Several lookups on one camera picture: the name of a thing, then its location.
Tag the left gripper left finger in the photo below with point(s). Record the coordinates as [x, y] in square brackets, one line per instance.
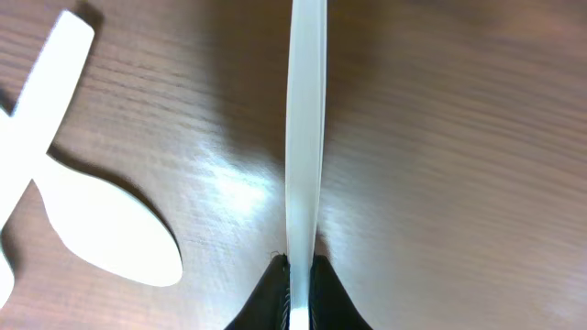
[268, 306]

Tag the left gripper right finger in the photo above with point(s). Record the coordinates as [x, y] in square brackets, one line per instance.
[330, 305]

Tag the white plastic spoon crossed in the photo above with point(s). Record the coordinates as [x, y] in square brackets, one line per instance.
[107, 226]

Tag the white plastic spoon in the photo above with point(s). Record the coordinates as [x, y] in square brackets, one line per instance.
[305, 120]
[41, 105]

